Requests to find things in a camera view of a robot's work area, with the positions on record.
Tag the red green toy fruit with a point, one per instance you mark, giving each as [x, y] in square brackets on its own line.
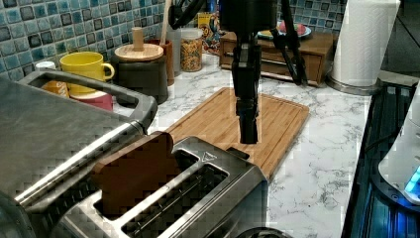
[299, 28]

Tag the clear jar with cereal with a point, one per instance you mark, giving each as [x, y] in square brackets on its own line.
[191, 49]

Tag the white robot base blue light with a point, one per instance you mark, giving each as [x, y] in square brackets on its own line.
[395, 168]

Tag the brown wooden toast slice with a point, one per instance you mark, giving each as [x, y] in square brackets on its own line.
[130, 175]

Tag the light blue plate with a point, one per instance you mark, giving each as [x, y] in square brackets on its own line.
[267, 34]

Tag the black toaster lever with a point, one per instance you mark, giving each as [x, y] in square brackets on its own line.
[238, 153]

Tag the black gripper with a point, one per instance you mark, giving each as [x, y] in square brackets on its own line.
[246, 18]

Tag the bamboo cutting board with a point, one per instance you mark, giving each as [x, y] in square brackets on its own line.
[215, 121]

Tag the dark grey canister wooden lid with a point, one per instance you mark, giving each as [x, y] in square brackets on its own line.
[141, 67]

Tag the wooden spoon handle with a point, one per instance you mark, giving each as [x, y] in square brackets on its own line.
[167, 5]

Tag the brown utensil holder cup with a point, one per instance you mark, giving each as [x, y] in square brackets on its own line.
[168, 53]

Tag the grey metal appliance with handle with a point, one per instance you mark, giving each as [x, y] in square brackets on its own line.
[49, 143]

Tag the small white orange bottle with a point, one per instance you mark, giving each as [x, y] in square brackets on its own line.
[53, 86]

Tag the yellow ceramic mug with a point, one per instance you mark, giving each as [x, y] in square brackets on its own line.
[88, 64]

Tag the white paper towel roll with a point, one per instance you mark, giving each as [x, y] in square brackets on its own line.
[362, 43]

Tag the Cap'n Crunch cereal box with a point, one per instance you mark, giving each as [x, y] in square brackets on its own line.
[210, 25]

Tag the wooden drawer box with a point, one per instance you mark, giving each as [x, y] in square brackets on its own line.
[316, 49]

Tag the stainless steel two-slot toaster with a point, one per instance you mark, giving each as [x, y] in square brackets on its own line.
[217, 195]

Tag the frosted clear plastic container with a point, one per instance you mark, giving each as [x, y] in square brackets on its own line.
[175, 36]

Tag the red and white mug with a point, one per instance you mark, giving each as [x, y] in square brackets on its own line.
[98, 99]

